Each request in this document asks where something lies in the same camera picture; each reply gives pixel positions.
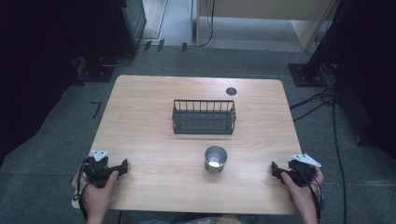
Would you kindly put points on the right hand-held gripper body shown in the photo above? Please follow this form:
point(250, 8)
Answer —
point(301, 171)

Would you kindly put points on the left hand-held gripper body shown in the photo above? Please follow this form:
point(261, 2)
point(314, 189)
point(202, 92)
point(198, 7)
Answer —
point(96, 169)

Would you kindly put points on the metal cup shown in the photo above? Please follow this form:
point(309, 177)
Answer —
point(215, 159)

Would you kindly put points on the person's right hand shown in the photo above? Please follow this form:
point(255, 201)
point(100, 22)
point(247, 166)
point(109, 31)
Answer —
point(300, 194)

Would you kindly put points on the person's left hand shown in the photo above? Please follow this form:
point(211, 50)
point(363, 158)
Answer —
point(97, 196)

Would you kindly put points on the black angled floor tape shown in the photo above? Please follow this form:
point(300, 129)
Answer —
point(97, 109)

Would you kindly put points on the black round table grommet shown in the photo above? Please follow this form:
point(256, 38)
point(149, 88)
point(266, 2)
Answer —
point(231, 91)

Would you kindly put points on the person's clothing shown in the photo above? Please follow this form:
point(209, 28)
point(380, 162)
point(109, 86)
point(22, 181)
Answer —
point(199, 219)

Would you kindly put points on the black floor tape strip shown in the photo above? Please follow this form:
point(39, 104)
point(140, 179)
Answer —
point(148, 45)
point(160, 45)
point(184, 47)

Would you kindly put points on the dark curtain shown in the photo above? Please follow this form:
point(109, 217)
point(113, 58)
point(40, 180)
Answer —
point(370, 71)
point(34, 62)

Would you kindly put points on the black equipment cabinet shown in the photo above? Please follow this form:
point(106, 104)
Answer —
point(134, 21)

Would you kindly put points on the black stand with base plate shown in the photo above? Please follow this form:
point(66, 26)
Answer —
point(306, 74)
point(95, 71)

